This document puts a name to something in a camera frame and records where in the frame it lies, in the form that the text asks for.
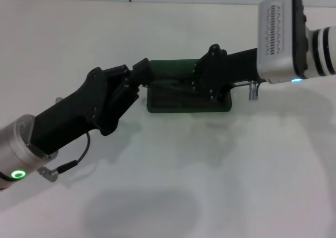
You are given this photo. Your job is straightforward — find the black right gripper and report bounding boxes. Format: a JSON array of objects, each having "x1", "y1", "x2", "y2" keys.
[{"x1": 104, "y1": 42, "x2": 263, "y2": 103}]

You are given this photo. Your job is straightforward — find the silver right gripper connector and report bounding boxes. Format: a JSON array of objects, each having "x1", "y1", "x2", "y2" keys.
[{"x1": 247, "y1": 80, "x2": 258, "y2": 102}]

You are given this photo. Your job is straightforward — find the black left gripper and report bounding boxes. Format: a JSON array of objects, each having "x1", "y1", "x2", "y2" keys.
[{"x1": 28, "y1": 66, "x2": 142, "y2": 155}]

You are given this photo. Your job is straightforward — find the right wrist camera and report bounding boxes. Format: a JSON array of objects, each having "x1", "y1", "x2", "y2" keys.
[{"x1": 256, "y1": 0, "x2": 311, "y2": 85}]

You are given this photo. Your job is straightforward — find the black glasses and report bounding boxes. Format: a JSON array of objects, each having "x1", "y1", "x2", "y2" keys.
[{"x1": 153, "y1": 77, "x2": 195, "y2": 95}]

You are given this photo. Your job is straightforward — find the green glasses case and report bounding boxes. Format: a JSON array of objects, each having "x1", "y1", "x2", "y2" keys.
[{"x1": 146, "y1": 59, "x2": 234, "y2": 114}]

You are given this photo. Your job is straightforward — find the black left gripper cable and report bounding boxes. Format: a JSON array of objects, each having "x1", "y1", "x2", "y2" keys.
[{"x1": 38, "y1": 131, "x2": 92, "y2": 183}]

